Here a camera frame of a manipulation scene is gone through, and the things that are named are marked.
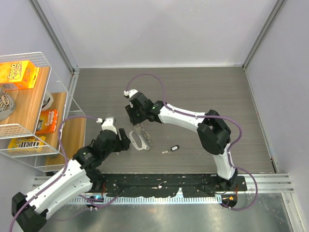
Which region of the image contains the slotted cable duct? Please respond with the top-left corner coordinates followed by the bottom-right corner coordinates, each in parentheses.
top-left (65, 193), bottom-right (222, 205)

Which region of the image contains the orange yellow snack box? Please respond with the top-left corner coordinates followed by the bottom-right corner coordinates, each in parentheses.
top-left (0, 60), bottom-right (40, 90)

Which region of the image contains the orange razor package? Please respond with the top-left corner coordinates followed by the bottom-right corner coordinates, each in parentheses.
top-left (36, 110), bottom-right (58, 134)

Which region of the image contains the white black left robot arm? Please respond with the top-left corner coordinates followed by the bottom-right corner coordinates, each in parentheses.
top-left (12, 128), bottom-right (130, 232)

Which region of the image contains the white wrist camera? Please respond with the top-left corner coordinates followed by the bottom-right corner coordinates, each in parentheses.
top-left (96, 117), bottom-right (117, 134)
top-left (124, 89), bottom-right (139, 109)

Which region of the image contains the yellow candy box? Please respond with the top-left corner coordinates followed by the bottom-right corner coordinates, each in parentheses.
top-left (8, 136), bottom-right (46, 152)

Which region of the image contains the grey cartoon pouch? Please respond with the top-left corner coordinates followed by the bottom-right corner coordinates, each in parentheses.
top-left (0, 88), bottom-right (16, 121)

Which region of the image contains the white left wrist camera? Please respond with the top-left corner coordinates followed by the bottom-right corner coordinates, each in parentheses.
top-left (96, 117), bottom-right (117, 134)

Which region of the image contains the white bottle on shelf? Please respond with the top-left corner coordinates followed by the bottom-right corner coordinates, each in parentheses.
top-left (42, 90), bottom-right (54, 111)

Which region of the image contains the white wire shelf rack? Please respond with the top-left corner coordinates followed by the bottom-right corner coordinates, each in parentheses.
top-left (0, 52), bottom-right (86, 172)

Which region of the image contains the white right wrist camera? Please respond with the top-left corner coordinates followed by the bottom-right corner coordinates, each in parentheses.
top-left (124, 89), bottom-right (139, 109)

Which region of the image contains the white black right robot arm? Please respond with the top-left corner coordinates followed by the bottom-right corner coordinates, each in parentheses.
top-left (124, 89), bottom-right (238, 190)

